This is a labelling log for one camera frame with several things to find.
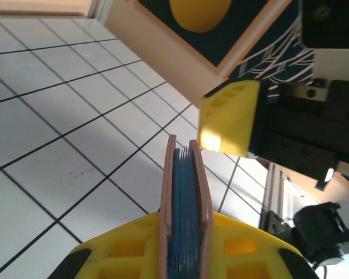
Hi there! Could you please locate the tan leather card holder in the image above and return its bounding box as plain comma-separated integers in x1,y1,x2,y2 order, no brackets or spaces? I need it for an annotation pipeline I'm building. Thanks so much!
158,133,213,279

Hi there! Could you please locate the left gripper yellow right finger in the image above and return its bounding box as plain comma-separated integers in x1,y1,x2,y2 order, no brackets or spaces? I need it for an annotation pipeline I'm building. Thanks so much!
206,211,320,279

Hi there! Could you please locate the aluminium corner post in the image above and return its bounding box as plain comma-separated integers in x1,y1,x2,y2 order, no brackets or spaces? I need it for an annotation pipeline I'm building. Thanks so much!
261,162,297,233

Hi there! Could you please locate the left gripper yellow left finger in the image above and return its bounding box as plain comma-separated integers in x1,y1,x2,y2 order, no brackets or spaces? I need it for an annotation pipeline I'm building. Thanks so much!
48,211,163,279

